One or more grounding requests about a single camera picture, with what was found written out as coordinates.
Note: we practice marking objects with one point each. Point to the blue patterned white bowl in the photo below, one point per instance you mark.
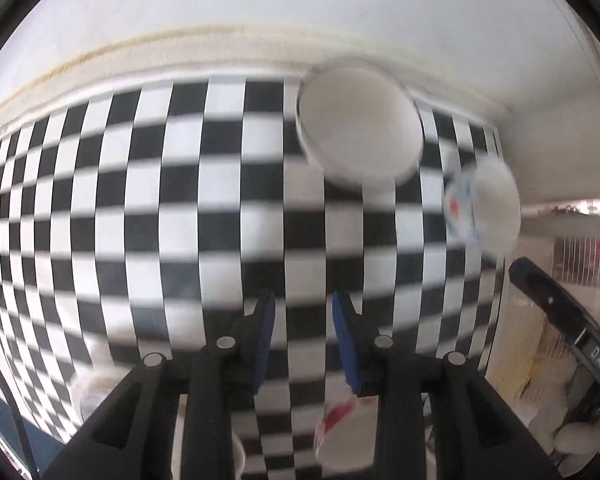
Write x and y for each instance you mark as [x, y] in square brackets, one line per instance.
[497, 200]

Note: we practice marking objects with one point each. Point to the frosted floral glass sliding door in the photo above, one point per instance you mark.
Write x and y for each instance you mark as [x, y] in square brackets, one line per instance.
[580, 260]

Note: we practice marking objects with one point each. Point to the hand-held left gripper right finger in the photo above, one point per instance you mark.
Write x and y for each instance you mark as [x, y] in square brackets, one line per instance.
[345, 342]

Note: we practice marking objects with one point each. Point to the blue cabinet front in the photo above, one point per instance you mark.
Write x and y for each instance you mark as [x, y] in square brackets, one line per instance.
[10, 425]

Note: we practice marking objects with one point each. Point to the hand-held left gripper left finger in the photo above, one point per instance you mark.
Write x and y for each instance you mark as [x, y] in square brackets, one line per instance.
[265, 332]

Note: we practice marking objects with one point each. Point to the pink floral white plate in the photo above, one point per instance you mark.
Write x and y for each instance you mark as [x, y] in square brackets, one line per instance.
[340, 425]

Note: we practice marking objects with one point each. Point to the black and white checkered cloth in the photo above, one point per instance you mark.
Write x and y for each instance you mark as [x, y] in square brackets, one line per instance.
[180, 210]

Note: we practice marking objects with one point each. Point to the dark rimmed white bowl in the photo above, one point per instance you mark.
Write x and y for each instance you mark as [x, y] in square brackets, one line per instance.
[355, 115]

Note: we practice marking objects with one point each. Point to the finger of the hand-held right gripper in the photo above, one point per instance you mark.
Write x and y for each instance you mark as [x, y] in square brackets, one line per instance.
[542, 292]

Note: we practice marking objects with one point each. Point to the white fluffy object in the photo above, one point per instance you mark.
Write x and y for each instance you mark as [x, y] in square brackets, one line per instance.
[575, 440]

